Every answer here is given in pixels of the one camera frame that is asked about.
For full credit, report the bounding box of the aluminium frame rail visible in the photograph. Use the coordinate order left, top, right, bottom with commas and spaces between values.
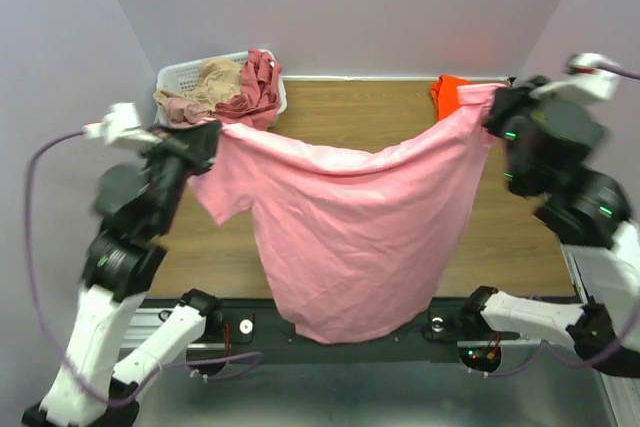
55, 111, 201, 427

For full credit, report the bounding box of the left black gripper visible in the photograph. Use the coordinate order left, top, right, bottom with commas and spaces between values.
148, 117, 230, 227

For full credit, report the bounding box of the white plastic laundry basket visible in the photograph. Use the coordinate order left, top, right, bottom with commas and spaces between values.
155, 49, 287, 127

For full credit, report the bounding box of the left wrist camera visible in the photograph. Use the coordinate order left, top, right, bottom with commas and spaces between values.
83, 103, 159, 150

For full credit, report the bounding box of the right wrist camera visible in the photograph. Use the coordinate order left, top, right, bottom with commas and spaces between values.
529, 53, 620, 106

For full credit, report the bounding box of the folded orange t shirt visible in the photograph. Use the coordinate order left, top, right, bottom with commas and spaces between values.
430, 74, 472, 122

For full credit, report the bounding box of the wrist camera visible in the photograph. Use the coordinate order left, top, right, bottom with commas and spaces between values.
83, 103, 159, 150
529, 53, 620, 106

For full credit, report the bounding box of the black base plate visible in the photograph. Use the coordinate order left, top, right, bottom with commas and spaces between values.
164, 297, 521, 379

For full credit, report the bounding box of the dark red t shirt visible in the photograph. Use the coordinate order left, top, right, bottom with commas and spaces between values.
215, 48, 282, 131

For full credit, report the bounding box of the beige t shirt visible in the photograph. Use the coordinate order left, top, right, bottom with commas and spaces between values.
153, 57, 243, 109

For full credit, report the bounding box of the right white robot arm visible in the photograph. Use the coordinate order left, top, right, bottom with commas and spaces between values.
460, 77, 639, 378

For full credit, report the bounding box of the dusty pink t shirt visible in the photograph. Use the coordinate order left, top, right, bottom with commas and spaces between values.
164, 97, 215, 128

